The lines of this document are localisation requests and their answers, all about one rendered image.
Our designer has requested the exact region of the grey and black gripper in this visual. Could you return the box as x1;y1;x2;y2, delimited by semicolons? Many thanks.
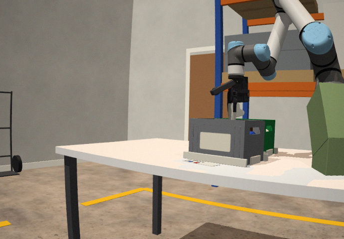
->
227;75;249;120

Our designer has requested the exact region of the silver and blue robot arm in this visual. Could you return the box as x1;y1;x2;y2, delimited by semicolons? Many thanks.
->
228;0;344;89

